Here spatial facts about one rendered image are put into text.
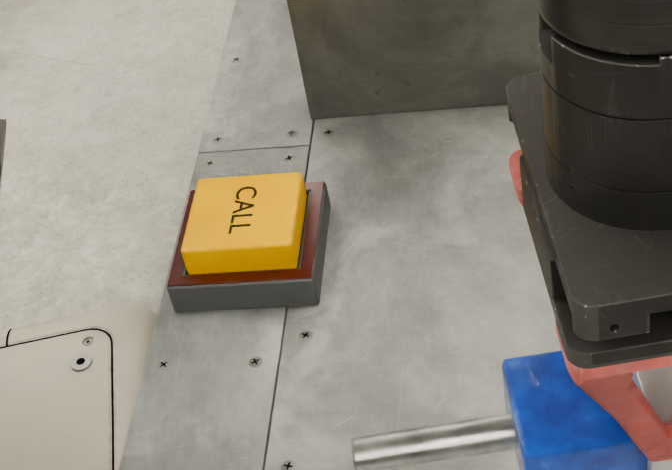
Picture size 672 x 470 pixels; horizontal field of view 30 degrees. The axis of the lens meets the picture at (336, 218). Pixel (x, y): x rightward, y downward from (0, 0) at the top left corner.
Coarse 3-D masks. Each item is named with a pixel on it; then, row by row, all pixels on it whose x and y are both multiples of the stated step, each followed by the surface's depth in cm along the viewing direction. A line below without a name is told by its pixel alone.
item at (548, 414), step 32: (512, 384) 42; (544, 384) 42; (640, 384) 40; (512, 416) 42; (544, 416) 41; (576, 416) 41; (608, 416) 41; (352, 448) 42; (384, 448) 42; (416, 448) 42; (448, 448) 42; (480, 448) 42; (512, 448) 42; (544, 448) 40; (576, 448) 40; (608, 448) 40
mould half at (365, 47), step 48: (288, 0) 73; (336, 0) 73; (384, 0) 73; (432, 0) 72; (480, 0) 72; (528, 0) 72; (336, 48) 75; (384, 48) 75; (432, 48) 75; (480, 48) 74; (528, 48) 74; (336, 96) 78; (384, 96) 77; (432, 96) 77; (480, 96) 77
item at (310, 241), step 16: (192, 192) 72; (320, 192) 70; (320, 208) 69; (304, 240) 67; (176, 256) 68; (304, 256) 66; (176, 272) 67; (240, 272) 66; (256, 272) 66; (272, 272) 66; (288, 272) 66; (304, 272) 65
